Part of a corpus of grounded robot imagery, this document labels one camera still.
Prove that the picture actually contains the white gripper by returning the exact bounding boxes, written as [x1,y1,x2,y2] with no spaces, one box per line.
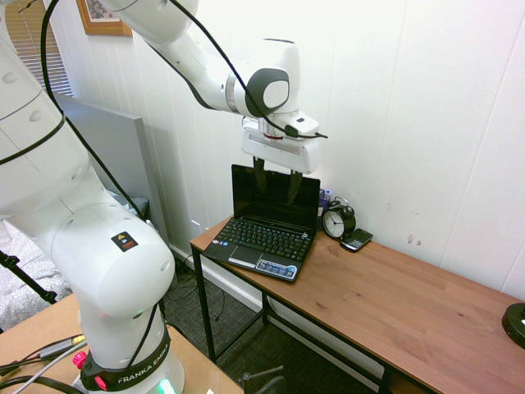
[240,126,322,205]

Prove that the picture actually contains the black laptop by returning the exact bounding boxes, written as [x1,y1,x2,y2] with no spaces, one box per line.
[203,164,322,283]

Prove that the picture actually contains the blue pen holder cup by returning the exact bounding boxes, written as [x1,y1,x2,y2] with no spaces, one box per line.
[317,187,337,225]

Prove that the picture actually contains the black alarm clock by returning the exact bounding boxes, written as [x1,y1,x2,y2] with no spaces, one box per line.
[321,196,357,239]

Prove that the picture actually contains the black keypad mobile phone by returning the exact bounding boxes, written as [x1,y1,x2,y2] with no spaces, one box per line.
[340,227,375,252]

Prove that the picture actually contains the grey panel board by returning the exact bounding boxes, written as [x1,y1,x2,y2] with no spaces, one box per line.
[53,92,179,288]

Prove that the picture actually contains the wooden framed picture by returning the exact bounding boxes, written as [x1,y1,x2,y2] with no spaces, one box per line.
[75,0,134,39]

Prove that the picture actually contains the white patterned bed sheet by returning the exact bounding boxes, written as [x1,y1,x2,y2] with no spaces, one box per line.
[0,218,74,332]

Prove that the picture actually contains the black tripod stand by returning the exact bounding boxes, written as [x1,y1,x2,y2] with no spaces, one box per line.
[0,249,58,305]

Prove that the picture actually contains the wooden window blinds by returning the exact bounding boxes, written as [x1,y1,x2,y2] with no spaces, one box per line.
[4,0,75,99]

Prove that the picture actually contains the black lamp base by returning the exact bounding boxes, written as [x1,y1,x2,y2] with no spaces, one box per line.
[501,302,525,350]

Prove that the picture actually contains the wooden desk with black frame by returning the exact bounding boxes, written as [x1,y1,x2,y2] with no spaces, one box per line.
[189,214,525,394]

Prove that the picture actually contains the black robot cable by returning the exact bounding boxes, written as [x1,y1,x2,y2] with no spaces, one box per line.
[0,0,329,381]

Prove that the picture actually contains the grey usb adapter cable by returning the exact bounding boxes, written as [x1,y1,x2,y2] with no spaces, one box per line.
[0,335,86,377]

